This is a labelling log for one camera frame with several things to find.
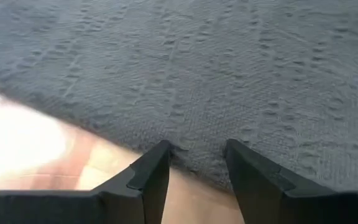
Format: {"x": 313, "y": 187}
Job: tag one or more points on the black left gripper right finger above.
{"x": 306, "y": 207}

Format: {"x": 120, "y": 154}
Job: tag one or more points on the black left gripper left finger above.
{"x": 73, "y": 207}

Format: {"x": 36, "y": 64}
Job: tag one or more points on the grey towel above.
{"x": 197, "y": 77}

